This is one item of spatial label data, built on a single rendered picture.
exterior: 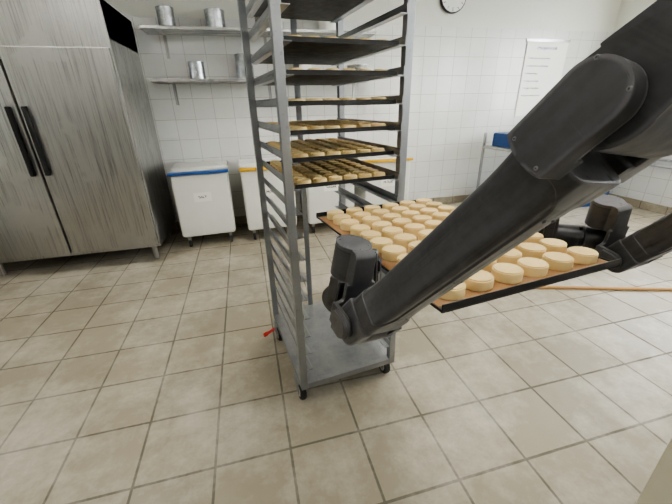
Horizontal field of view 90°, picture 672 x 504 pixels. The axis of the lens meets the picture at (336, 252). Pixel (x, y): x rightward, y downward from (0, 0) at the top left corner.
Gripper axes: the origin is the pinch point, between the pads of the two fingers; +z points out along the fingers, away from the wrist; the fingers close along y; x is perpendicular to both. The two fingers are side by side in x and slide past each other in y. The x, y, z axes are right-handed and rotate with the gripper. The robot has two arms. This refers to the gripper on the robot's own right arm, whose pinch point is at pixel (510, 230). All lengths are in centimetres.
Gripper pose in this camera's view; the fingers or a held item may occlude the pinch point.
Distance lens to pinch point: 93.7
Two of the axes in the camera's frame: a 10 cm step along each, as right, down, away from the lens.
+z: -9.1, -1.3, 3.9
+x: -4.1, 3.7, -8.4
